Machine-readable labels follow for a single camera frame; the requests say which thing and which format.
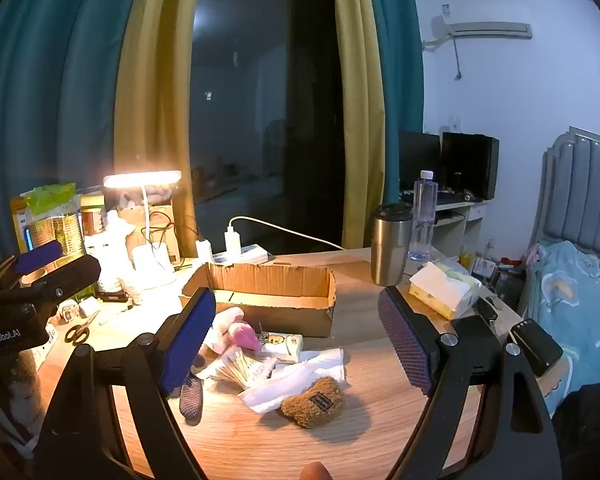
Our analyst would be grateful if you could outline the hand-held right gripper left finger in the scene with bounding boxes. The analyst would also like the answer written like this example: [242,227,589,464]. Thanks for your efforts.
[32,287,217,480]

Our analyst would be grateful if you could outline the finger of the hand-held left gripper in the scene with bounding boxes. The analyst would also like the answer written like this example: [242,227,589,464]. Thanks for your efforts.
[0,255,102,308]
[0,240,64,293]

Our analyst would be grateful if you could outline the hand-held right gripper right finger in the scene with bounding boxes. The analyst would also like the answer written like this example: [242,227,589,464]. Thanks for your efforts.
[377,285,563,480]

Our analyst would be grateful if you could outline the white and pink soft toy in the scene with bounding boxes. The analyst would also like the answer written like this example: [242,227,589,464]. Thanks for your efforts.
[202,306,246,356]

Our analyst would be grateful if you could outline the pink plush toy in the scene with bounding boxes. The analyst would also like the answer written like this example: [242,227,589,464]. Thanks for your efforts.
[230,322,262,353]

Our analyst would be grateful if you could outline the clear bag of cotton swabs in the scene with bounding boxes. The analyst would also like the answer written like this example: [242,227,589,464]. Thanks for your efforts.
[195,347,276,391]

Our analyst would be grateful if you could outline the dark dotted sock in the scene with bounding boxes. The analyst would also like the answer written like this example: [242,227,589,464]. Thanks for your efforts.
[178,375,204,423]

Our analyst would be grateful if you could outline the cardboard box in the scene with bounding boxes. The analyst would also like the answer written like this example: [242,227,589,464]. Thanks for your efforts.
[180,261,337,338]

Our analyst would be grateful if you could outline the cartoon print tissue packet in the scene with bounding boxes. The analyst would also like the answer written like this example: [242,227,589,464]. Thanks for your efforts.
[260,332,304,363]

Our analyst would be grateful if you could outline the white paper towel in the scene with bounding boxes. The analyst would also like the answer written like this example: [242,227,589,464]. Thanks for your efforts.
[237,347,348,415]

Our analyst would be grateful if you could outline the brown plush toy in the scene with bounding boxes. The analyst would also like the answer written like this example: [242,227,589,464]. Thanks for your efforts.
[280,377,346,429]

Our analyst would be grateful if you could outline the person's left forearm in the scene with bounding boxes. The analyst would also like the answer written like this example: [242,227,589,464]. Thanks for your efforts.
[0,350,46,461]

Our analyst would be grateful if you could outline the gold patterned can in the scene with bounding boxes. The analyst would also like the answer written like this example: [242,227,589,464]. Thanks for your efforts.
[25,212,83,256]

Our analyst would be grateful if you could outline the white plug adapter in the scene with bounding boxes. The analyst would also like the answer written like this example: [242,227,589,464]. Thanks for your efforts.
[57,297,101,323]

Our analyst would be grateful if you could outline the yellow package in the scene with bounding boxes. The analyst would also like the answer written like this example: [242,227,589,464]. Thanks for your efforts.
[10,196,31,253]

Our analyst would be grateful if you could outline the red label jar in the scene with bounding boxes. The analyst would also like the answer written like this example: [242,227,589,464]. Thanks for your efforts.
[80,195,106,238]

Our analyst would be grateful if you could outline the green packet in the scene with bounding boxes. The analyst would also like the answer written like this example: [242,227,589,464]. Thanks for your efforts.
[25,182,77,213]

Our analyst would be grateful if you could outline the yellow tissue pack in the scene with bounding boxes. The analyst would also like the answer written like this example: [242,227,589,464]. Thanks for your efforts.
[409,261,482,320]

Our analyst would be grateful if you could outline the black key fob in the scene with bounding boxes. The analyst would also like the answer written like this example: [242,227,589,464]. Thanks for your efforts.
[472,296,499,322]

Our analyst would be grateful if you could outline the stainless steel tumbler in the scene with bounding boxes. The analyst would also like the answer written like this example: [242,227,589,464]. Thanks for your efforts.
[371,204,414,286]

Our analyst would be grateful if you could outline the white power strip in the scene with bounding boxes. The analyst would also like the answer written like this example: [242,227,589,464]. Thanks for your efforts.
[210,245,270,266]

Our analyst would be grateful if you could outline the white desk lamp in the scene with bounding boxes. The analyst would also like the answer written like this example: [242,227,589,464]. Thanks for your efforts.
[103,170,182,288]

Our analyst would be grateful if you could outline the white computer desk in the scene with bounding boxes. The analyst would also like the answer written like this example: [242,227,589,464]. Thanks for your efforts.
[399,192,493,261]

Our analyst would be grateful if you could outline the clear plastic water bottle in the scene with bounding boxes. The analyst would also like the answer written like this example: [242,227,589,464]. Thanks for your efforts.
[408,170,438,262]

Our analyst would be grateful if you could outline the teal curtain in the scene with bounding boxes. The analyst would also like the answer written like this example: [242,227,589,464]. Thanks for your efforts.
[365,0,425,206]
[0,0,146,261]

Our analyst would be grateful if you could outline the blue printed blanket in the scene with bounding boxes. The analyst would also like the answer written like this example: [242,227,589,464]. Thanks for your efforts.
[527,240,600,411]

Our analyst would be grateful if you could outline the black monitor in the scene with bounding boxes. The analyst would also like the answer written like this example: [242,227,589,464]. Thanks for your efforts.
[441,132,500,201]
[399,131,442,193]

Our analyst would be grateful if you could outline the dark cloth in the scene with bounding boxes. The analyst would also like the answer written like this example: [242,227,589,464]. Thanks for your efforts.
[550,382,600,480]

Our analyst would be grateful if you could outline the yellow curtain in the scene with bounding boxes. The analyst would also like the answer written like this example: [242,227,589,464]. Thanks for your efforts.
[114,0,206,261]
[330,0,386,250]

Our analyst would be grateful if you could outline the grey padded headboard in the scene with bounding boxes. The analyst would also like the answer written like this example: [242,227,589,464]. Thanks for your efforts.
[527,126,600,261]

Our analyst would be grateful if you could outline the dark glass door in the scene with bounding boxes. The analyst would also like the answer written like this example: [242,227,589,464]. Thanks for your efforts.
[187,0,346,256]

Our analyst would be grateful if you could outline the white air conditioner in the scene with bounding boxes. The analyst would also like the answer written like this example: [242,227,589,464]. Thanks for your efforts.
[432,15,535,41]

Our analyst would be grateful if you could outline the black handled scissors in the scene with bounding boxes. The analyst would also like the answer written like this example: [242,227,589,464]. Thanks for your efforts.
[64,310,101,345]

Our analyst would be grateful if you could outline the black cables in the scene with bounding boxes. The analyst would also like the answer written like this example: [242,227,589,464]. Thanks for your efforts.
[140,209,202,267]

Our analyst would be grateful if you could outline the white charging cable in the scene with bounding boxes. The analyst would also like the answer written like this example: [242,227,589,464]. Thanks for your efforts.
[229,216,347,251]

